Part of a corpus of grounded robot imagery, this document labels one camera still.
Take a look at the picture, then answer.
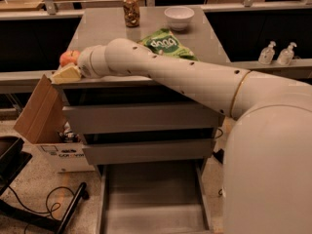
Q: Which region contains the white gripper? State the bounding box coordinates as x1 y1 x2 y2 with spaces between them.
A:
51 45 109 84

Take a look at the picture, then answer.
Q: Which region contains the red apple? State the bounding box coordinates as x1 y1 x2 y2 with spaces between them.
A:
59 50 80 67

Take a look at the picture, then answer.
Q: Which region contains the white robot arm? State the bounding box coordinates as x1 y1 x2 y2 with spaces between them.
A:
53 38 312 234

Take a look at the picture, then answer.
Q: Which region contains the grey top drawer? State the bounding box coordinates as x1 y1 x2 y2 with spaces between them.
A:
63 102 223 134

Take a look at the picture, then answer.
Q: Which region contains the grey drawer cabinet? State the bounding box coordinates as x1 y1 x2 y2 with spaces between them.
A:
51 5 239 234

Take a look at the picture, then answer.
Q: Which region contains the grey middle drawer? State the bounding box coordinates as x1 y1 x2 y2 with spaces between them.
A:
83 138 215 165

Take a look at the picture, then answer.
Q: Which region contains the grey open bottom drawer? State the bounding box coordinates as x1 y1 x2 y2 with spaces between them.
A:
96 160 213 234

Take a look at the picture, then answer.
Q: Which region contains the cardboard box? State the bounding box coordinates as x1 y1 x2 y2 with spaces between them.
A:
14 75 94 173

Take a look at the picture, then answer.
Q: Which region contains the patterned drink can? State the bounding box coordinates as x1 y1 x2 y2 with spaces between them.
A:
123 0 140 27

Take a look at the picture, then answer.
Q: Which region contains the black chair base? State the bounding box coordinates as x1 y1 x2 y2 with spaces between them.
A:
0 136 90 234

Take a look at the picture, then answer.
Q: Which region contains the green chip bag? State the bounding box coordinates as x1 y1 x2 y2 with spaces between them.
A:
138 28 198 60

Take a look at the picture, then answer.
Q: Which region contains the white bowl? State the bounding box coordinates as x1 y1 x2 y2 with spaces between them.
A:
164 6 195 31

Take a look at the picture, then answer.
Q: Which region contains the black power adapter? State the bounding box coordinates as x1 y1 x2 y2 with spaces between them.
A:
213 148 224 164

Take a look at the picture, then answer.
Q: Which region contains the left sanitizer pump bottle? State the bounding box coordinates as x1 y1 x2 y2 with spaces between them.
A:
258 41 276 64

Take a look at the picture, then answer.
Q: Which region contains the sanitizer pump bottle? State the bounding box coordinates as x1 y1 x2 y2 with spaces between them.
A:
277 42 297 65
258 41 276 64

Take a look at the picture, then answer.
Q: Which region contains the right sanitizer pump bottle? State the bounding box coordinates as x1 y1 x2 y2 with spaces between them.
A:
277 42 297 65

